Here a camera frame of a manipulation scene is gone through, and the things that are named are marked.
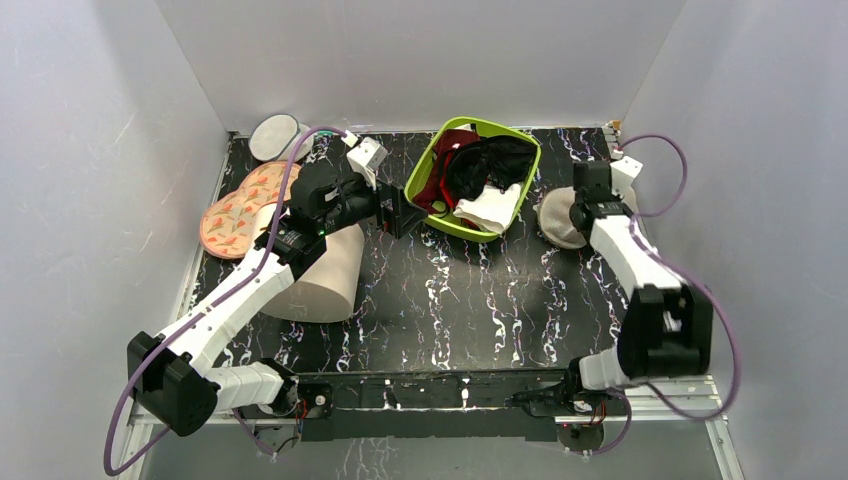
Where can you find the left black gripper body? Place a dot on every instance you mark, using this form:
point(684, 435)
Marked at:
point(363, 203)

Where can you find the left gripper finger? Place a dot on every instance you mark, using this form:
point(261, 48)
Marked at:
point(399, 226)
point(395, 204)

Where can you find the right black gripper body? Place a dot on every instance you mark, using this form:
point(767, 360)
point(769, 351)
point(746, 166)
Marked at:
point(592, 177)

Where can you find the beige mesh cylindrical laundry bag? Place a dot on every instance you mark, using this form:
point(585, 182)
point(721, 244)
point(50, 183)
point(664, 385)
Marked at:
point(553, 214)

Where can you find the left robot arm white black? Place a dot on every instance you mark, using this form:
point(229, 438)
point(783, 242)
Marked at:
point(172, 374)

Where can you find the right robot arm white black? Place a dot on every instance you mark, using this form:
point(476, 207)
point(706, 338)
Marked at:
point(667, 328)

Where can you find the black lace bra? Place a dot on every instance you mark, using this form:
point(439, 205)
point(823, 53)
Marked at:
point(500, 161)

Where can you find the white grey-trimmed mesh bag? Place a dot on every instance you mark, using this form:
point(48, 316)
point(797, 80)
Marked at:
point(273, 139)

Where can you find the floral peach bra wash bag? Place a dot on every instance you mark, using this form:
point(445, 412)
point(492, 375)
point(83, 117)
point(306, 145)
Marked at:
point(229, 227)

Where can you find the dark red garment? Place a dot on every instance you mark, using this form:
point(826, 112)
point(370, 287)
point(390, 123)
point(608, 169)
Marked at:
point(433, 197)

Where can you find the green plastic basket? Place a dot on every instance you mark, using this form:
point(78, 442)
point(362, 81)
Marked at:
point(449, 224)

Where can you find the white folded garment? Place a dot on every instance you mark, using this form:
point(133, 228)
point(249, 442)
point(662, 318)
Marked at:
point(492, 210)

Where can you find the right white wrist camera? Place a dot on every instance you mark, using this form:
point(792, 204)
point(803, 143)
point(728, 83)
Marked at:
point(623, 173)

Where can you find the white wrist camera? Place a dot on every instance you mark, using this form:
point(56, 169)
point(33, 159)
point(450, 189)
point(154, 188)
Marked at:
point(365, 155)
point(623, 173)

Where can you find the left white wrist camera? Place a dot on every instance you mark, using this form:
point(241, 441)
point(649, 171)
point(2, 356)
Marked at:
point(365, 155)

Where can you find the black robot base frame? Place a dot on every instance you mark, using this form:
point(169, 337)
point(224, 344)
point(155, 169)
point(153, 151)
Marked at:
point(321, 407)

